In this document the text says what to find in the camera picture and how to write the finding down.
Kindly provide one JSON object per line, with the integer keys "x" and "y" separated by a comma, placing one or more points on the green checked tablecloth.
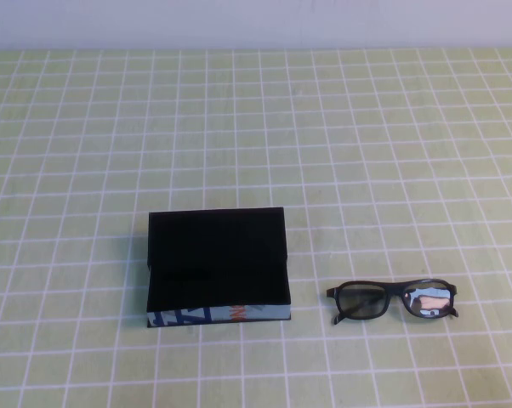
{"x": 366, "y": 170}

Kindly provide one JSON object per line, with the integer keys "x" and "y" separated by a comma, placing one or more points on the black framed glasses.
{"x": 358, "y": 302}

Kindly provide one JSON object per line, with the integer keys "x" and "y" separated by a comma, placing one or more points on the black printed glasses case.
{"x": 217, "y": 238}

